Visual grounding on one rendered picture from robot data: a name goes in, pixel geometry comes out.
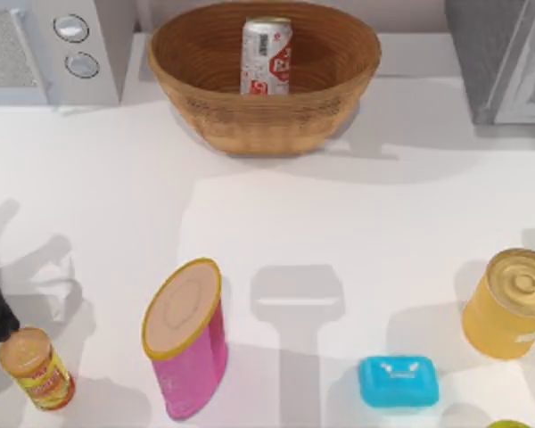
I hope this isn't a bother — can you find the brown woven basket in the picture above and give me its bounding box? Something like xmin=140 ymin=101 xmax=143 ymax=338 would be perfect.
xmin=147 ymin=0 xmax=383 ymax=157

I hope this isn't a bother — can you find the red and white can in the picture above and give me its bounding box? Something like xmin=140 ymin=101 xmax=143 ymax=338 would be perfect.
xmin=239 ymin=16 xmax=293 ymax=97

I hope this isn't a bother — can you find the pink oval can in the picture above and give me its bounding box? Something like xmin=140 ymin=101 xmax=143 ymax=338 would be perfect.
xmin=142 ymin=257 xmax=229 ymax=420

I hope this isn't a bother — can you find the blue soap box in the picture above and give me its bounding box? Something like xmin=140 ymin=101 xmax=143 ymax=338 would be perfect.
xmin=358 ymin=354 xmax=440 ymax=416

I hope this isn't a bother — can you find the pale microwave oven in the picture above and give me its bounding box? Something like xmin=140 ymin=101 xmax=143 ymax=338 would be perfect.
xmin=0 ymin=0 xmax=144 ymax=109

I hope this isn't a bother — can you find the grey microwave knob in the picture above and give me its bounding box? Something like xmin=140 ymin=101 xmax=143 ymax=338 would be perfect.
xmin=64 ymin=52 xmax=101 ymax=79
xmin=53 ymin=14 xmax=91 ymax=44

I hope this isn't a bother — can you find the large gold can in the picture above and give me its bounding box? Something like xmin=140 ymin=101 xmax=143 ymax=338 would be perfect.
xmin=462 ymin=248 xmax=535 ymax=360

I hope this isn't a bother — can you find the yellow and red can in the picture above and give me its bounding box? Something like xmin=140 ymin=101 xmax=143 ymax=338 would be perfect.
xmin=0 ymin=326 xmax=77 ymax=411

